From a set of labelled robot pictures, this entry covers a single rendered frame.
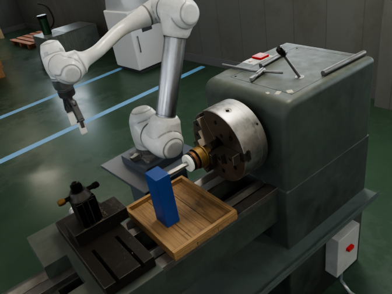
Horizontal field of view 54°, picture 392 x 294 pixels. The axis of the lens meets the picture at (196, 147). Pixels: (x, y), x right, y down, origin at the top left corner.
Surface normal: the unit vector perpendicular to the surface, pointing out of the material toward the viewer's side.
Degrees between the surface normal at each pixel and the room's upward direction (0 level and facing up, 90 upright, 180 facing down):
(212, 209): 0
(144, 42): 90
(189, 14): 84
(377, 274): 0
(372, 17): 90
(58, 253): 0
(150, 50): 90
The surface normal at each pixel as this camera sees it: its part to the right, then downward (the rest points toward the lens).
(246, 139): 0.47, -0.09
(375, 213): -0.15, -0.85
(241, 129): 0.35, -0.33
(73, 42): 0.67, 0.29
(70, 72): 0.42, 0.44
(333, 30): -0.72, 0.44
